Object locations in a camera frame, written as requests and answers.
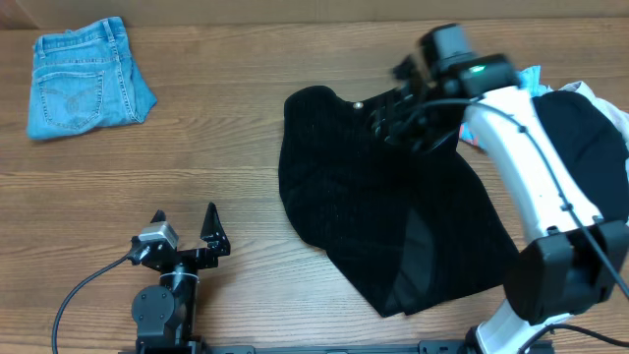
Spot black sparkly knit garment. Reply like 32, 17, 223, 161
278, 86, 518, 317

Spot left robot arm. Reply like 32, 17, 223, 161
128, 203, 231, 354

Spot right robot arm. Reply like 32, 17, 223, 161
371, 24, 628, 353

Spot light blue printed t-shirt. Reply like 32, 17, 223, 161
459, 65, 553, 150

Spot folded blue denim jeans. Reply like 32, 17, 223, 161
27, 17, 157, 141

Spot plain black cloth garment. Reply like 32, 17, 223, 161
533, 91, 628, 222

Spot white cloth garment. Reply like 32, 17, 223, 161
561, 81, 629, 148

